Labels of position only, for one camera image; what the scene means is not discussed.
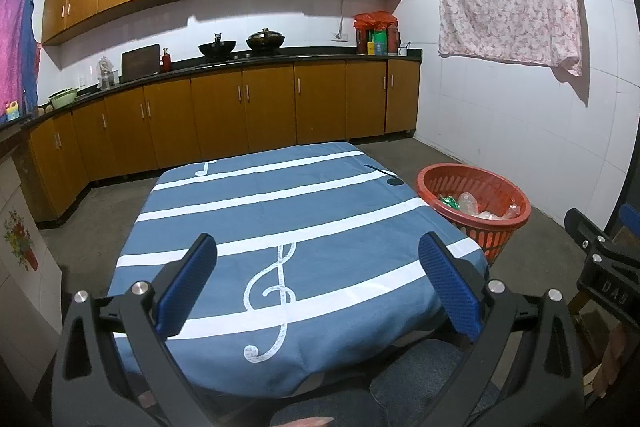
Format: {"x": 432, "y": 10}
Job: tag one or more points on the red plastic basket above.
{"x": 495, "y": 227}

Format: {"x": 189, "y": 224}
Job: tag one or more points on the wooden base cabinets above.
{"x": 225, "y": 112}

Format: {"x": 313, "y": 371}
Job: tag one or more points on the blue striped tablecloth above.
{"x": 300, "y": 232}

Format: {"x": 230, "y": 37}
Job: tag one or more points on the white wall outlet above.
{"x": 340, "y": 37}

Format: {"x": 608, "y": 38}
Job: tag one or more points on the dark cutting board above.
{"x": 140, "y": 62}

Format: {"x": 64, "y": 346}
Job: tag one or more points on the wooden stool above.
{"x": 590, "y": 327}

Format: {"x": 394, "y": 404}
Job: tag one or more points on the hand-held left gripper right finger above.
{"x": 450, "y": 282}

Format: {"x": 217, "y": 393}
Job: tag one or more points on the white cup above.
{"x": 403, "y": 51}

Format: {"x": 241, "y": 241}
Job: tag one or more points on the person's right hand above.
{"x": 615, "y": 357}

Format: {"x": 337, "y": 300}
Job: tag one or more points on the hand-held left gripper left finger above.
{"x": 187, "y": 282}

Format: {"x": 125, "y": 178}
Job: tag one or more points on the black wok with lid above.
{"x": 265, "y": 39}

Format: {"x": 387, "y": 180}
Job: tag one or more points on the red bag on containers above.
{"x": 376, "y": 18}

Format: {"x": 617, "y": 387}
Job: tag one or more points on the white side cabinet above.
{"x": 30, "y": 307}

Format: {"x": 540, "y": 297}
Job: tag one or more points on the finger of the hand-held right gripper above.
{"x": 590, "y": 232}
{"x": 630, "y": 214}

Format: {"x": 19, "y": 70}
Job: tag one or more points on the red thermos flask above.
{"x": 393, "y": 38}

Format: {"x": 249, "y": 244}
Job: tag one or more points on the small red bottle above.
{"x": 166, "y": 60}

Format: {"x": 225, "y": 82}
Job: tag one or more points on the green box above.
{"x": 381, "y": 42}

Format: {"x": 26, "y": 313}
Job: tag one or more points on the green basin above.
{"x": 63, "y": 98}

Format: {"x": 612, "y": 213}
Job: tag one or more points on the green plastic bag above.
{"x": 450, "y": 202}

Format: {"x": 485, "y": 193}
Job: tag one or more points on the clear plastic bag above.
{"x": 470, "y": 203}

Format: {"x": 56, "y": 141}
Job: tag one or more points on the purple hanging cloth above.
{"x": 17, "y": 47}

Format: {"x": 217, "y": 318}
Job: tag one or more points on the yellow and blue bottle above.
{"x": 11, "y": 109}

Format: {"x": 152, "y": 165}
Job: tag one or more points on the clear glass jar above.
{"x": 106, "y": 73}

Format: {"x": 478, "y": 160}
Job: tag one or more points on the black kitchen countertop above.
{"x": 250, "y": 59}

